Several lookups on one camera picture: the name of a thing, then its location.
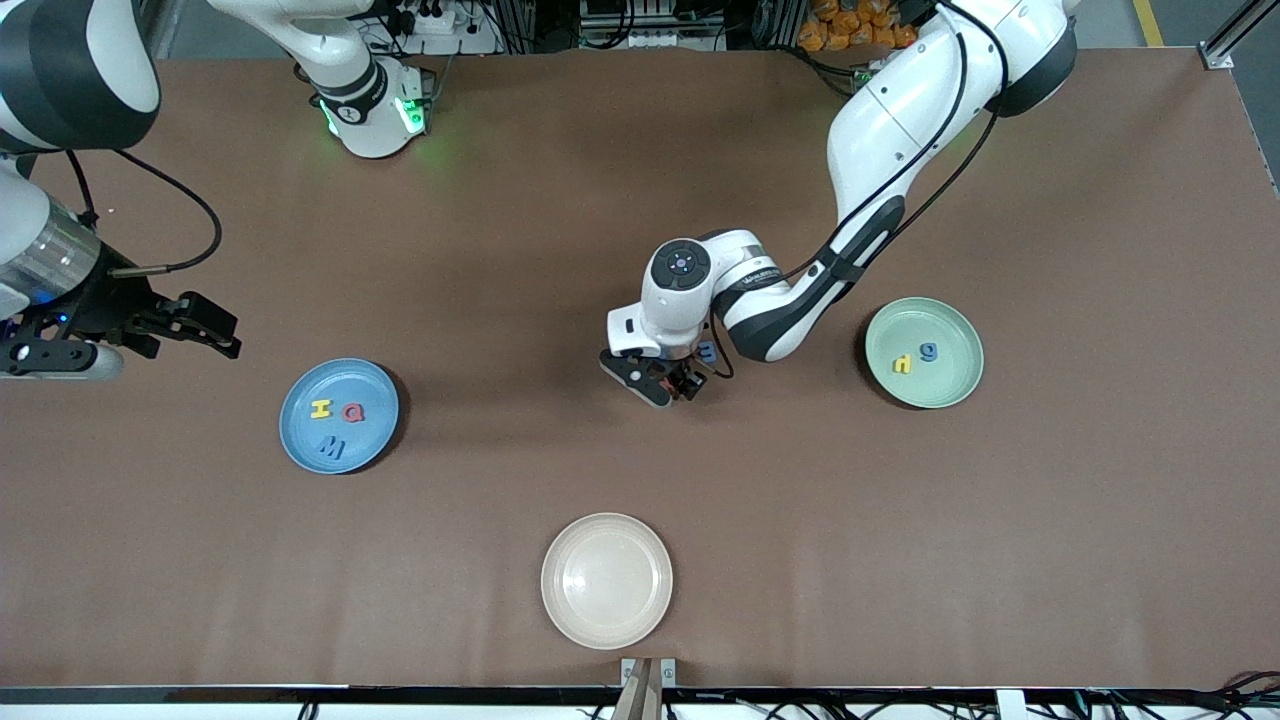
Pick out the blue plate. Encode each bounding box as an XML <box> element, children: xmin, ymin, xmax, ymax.
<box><xmin>278</xmin><ymin>357</ymin><xmax>401</xmax><ymax>476</ymax></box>

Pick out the beige plate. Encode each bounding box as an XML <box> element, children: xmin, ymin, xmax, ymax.
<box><xmin>540</xmin><ymin>512</ymin><xmax>674</xmax><ymax>651</ymax></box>

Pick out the green plate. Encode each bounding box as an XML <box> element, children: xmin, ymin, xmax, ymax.
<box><xmin>864</xmin><ymin>296</ymin><xmax>986</xmax><ymax>410</ymax></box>

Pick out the white power strip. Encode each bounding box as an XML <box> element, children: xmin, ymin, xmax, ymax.
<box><xmin>385</xmin><ymin>0</ymin><xmax>458</xmax><ymax>37</ymax></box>

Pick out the orange bagged goods pile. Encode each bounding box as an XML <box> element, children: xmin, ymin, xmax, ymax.
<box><xmin>797</xmin><ymin>0</ymin><xmax>919</xmax><ymax>53</ymax></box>

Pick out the grey metal mounting bracket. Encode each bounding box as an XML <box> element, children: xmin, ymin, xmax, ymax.
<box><xmin>620</xmin><ymin>657</ymin><xmax>678</xmax><ymax>691</ymax></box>

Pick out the aluminium frame strut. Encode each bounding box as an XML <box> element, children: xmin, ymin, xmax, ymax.
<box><xmin>1200</xmin><ymin>0</ymin><xmax>1280</xmax><ymax>56</ymax></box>
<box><xmin>145</xmin><ymin>0</ymin><xmax>186</xmax><ymax>56</ymax></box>

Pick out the brown tapered post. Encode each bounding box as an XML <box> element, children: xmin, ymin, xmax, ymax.
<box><xmin>612</xmin><ymin>660</ymin><xmax>664</xmax><ymax>720</ymax></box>

